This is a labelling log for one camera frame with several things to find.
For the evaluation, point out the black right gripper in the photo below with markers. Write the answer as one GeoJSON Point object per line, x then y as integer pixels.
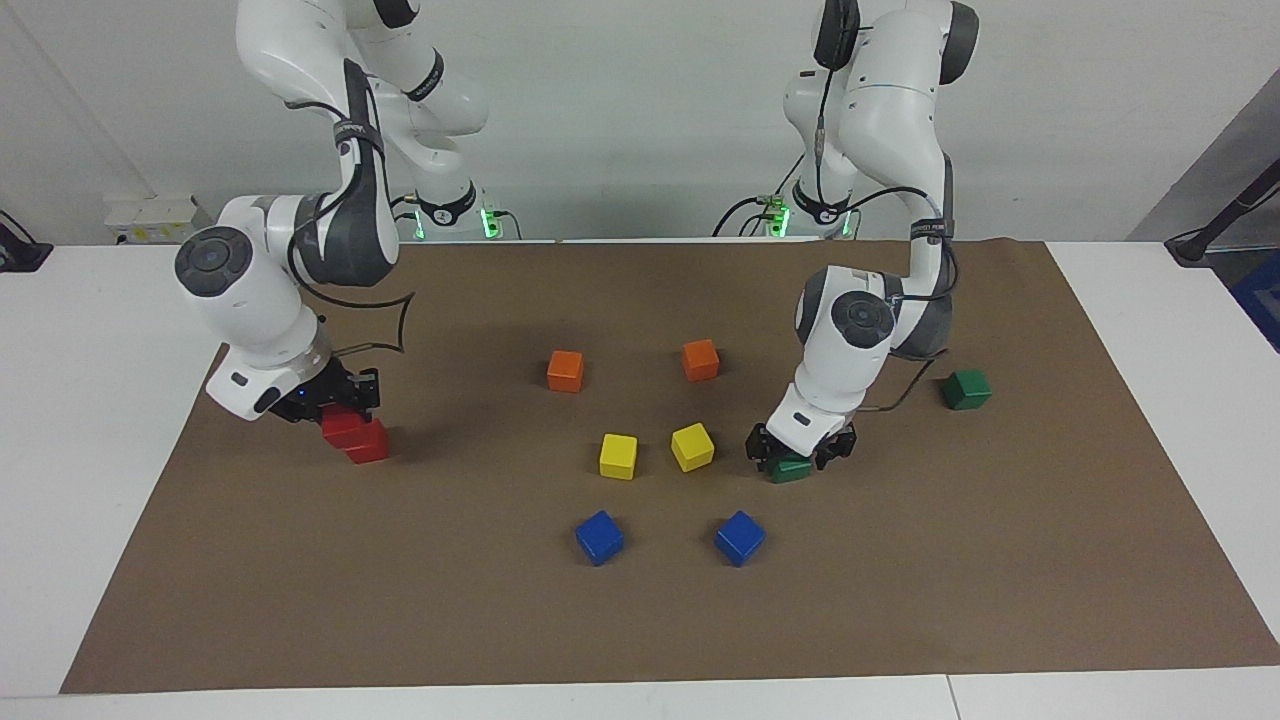
{"type": "Point", "coordinates": [332, 385]}

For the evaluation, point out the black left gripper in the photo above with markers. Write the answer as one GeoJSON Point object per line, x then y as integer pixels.
{"type": "Point", "coordinates": [801, 453]}

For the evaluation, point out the green wooden cube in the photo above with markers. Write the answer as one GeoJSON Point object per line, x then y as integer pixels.
{"type": "Point", "coordinates": [967, 389]}
{"type": "Point", "coordinates": [790, 469]}

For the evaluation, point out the red wooden cube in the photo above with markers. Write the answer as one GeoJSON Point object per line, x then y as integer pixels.
{"type": "Point", "coordinates": [340, 428]}
{"type": "Point", "coordinates": [372, 448]}

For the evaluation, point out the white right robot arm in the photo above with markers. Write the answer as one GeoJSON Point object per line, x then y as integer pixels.
{"type": "Point", "coordinates": [250, 290]}

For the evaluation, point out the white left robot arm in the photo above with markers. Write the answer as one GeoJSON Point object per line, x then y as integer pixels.
{"type": "Point", "coordinates": [880, 120]}

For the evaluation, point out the blue wooden cube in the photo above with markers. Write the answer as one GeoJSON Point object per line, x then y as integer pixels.
{"type": "Point", "coordinates": [599, 537]}
{"type": "Point", "coordinates": [740, 537]}

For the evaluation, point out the yellow wooden cube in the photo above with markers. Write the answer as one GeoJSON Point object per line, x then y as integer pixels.
{"type": "Point", "coordinates": [692, 446]}
{"type": "Point", "coordinates": [618, 456]}

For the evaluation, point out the orange wooden cube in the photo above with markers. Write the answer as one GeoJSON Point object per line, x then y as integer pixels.
{"type": "Point", "coordinates": [565, 371]}
{"type": "Point", "coordinates": [700, 360]}

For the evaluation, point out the brown paper mat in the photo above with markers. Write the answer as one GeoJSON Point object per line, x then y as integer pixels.
{"type": "Point", "coordinates": [650, 620]}

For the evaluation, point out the white power strip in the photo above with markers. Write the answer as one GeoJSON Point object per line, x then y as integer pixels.
{"type": "Point", "coordinates": [150, 215]}

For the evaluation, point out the black stand pole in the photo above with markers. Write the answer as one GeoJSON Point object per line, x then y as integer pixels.
{"type": "Point", "coordinates": [1190, 245]}

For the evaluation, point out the grey partition panel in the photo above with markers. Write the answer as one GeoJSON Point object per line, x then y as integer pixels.
{"type": "Point", "coordinates": [1200, 190]}

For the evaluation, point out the blue bin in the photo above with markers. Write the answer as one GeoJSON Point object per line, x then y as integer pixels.
{"type": "Point", "coordinates": [1262, 300]}

